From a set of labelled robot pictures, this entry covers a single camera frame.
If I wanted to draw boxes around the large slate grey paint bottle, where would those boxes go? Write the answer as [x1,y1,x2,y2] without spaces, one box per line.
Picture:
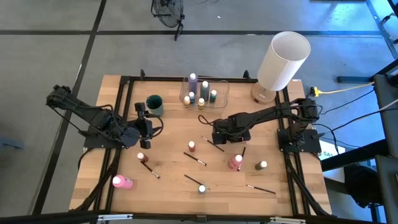
[200,80,210,103]

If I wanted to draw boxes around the large purple paint bottle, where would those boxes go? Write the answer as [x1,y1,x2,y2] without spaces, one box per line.
[188,73,198,95]

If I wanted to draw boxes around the large pink paint bottle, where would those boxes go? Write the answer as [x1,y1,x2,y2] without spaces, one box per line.
[111,174,134,190]

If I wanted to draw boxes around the teal green plastic cup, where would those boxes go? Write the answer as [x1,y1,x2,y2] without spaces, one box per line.
[146,94,165,117]

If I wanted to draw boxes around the clear plastic bin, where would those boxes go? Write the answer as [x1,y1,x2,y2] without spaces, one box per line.
[178,75,230,113]

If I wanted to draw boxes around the white shade wooden base lamp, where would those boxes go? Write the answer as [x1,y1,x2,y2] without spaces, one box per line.
[250,30,312,105]

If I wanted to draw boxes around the white labelled box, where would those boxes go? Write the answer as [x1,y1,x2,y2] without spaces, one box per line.
[317,139,346,161]

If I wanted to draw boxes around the black floor fan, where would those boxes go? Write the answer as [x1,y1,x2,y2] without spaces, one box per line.
[150,0,186,42]

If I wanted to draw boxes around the black chair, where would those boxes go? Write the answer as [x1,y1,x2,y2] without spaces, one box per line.
[323,163,385,209]

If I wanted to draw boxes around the dark desk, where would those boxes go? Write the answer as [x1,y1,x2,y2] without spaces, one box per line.
[320,58,398,224]

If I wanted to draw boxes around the grey office chair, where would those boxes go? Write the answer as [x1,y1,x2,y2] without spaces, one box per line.
[381,12,398,44]

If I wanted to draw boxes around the black handled paint brush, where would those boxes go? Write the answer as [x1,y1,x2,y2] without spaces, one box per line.
[183,174,211,190]
[139,161,161,179]
[183,151,208,167]
[246,184,277,195]
[201,136,224,152]
[238,146,247,172]

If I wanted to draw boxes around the silver metal frame bracket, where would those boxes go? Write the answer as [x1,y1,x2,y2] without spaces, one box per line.
[98,213,134,222]
[269,217,307,224]

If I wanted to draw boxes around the yellow extension cord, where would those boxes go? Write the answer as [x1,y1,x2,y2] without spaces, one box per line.
[312,81,376,97]

